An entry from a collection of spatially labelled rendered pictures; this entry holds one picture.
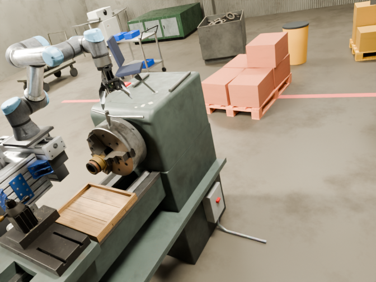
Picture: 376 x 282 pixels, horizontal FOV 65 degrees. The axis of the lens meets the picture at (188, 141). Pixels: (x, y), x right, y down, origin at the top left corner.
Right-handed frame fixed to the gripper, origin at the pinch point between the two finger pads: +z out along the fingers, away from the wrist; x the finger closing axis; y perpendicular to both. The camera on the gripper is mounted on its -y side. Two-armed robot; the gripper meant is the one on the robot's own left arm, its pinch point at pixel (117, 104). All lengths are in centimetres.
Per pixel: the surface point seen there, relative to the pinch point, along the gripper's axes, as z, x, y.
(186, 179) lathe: 67, 26, -7
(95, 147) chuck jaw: 20.7, -17.6, -7.5
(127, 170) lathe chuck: 37.9, -7.2, -1.5
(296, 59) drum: 126, 346, -229
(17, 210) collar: 22, -58, 16
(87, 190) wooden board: 47, -31, -14
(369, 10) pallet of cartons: 72, 444, -175
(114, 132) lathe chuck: 14.3, -5.9, -2.2
